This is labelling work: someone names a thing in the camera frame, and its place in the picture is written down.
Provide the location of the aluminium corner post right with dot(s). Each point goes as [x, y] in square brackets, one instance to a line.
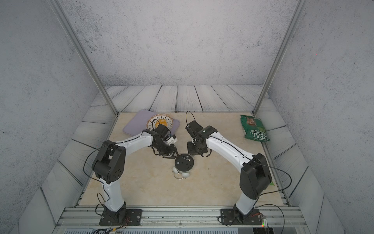
[280, 54]

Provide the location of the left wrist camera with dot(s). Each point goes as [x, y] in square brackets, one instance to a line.
[163, 131]

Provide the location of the purple mat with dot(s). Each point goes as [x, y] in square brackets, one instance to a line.
[139, 121]

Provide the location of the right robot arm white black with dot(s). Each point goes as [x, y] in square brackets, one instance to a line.
[254, 170]

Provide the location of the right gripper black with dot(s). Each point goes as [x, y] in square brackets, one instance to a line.
[191, 152]

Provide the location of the aluminium corner post left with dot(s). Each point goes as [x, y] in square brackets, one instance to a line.
[68, 29]

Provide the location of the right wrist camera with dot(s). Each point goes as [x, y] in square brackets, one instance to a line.
[193, 128]

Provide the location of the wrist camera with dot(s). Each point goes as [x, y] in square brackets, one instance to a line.
[193, 128]
[163, 131]

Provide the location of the aluminium corner post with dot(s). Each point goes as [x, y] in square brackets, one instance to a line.
[68, 29]
[280, 54]

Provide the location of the green snack bag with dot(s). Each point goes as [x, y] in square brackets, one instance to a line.
[253, 129]

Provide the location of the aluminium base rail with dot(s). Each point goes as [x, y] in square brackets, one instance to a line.
[181, 220]

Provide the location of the patterned bowl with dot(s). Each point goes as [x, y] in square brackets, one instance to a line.
[153, 121]

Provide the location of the black round alarm clock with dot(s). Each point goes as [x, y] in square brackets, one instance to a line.
[182, 166]

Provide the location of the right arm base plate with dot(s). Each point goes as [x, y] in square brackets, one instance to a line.
[232, 216]

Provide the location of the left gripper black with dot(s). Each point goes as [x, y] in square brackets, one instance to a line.
[171, 153]

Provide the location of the yellow fruit in bowl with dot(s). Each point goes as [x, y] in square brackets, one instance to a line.
[163, 122]

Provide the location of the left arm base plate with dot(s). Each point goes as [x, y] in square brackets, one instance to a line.
[129, 217]

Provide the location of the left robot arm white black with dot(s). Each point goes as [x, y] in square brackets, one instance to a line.
[109, 163]

